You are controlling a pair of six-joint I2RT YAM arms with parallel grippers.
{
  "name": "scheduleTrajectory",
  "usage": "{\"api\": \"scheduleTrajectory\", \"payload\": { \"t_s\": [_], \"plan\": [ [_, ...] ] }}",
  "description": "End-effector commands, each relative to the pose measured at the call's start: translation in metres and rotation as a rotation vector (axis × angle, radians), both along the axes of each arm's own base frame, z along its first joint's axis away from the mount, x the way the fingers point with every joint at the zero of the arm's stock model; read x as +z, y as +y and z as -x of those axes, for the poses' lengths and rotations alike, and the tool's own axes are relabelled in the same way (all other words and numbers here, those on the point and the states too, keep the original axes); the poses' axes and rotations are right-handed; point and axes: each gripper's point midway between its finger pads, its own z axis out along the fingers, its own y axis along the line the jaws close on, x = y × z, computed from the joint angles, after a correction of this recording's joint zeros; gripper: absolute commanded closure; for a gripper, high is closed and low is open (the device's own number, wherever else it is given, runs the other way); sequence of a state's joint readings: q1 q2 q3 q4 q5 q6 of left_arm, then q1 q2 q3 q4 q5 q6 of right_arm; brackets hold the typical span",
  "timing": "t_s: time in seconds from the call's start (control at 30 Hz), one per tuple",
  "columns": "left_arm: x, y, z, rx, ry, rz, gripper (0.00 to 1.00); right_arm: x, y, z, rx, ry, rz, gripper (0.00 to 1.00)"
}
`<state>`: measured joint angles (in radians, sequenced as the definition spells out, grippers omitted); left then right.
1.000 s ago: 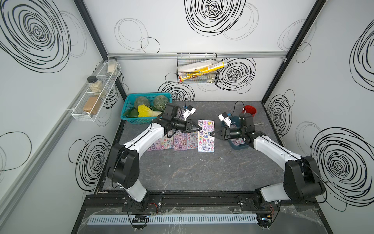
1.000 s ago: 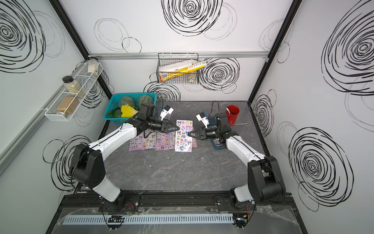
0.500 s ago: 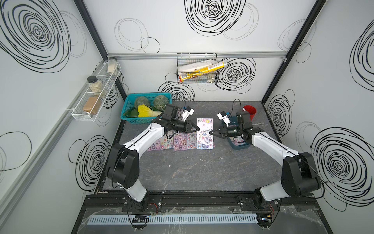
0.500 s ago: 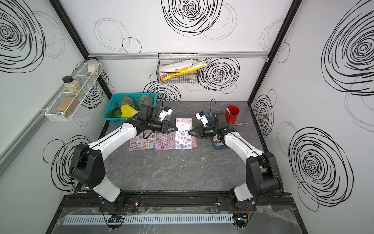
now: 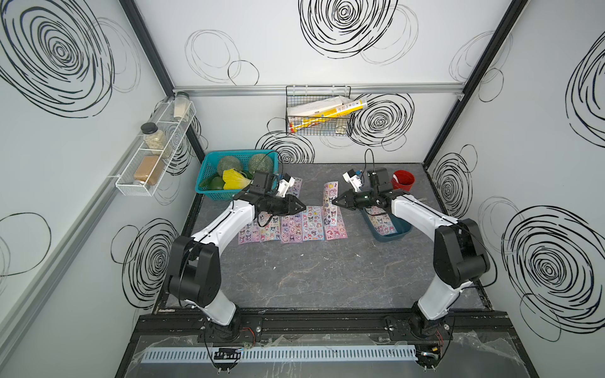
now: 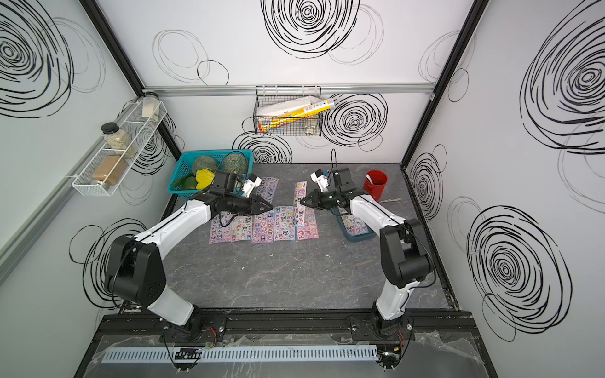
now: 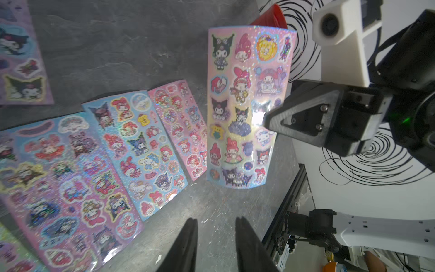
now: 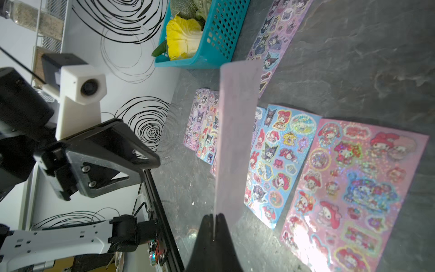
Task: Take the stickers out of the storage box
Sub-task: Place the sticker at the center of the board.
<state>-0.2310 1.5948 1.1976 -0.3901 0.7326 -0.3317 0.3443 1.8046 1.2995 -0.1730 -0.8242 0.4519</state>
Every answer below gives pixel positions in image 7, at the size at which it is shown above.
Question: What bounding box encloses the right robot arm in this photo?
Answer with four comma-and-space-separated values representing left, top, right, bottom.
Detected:
263, 1, 435, 188

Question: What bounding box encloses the blue glitter sticker sheet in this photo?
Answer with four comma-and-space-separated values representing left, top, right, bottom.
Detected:
1, 112, 143, 272

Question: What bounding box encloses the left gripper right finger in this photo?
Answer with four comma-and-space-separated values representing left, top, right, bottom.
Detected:
235, 217, 278, 272

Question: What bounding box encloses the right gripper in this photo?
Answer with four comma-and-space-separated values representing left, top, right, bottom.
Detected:
263, 81, 393, 156

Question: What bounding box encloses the yellow pink sticker sheet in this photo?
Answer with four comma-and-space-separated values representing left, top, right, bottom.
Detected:
207, 26, 297, 189

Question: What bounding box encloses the red cup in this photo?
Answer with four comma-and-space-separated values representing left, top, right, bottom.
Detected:
250, 3, 288, 29

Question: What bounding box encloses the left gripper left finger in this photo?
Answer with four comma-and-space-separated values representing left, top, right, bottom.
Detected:
157, 218, 198, 272

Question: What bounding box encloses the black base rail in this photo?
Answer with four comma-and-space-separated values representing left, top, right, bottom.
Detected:
262, 164, 307, 272

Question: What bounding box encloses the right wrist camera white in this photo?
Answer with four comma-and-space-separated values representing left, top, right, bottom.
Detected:
312, 0, 383, 87

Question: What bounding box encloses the purple holographic Kuromi sheet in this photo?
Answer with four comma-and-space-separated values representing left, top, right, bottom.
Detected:
1, 1, 54, 106

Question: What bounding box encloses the pink My Melody sticker sheet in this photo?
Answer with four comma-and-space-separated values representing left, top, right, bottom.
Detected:
148, 80, 207, 181

